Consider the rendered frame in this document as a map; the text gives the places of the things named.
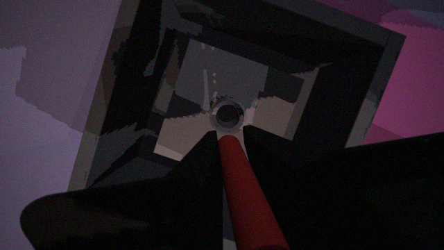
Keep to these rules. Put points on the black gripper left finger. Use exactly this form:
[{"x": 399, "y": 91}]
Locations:
[{"x": 183, "y": 209}]

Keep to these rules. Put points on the dark grey open box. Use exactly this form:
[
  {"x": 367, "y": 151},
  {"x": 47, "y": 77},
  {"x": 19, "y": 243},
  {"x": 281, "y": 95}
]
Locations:
[{"x": 346, "y": 62}]

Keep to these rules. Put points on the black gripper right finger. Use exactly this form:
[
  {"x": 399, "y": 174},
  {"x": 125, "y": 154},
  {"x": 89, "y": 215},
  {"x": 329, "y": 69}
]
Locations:
[{"x": 312, "y": 193}]

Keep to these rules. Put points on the dark red peg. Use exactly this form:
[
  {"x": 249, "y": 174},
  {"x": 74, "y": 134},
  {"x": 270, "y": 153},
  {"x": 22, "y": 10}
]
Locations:
[{"x": 253, "y": 223}]

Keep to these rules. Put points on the grey flat plate with hole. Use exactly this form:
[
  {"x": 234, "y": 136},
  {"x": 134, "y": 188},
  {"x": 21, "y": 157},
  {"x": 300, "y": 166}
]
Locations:
[{"x": 210, "y": 78}]

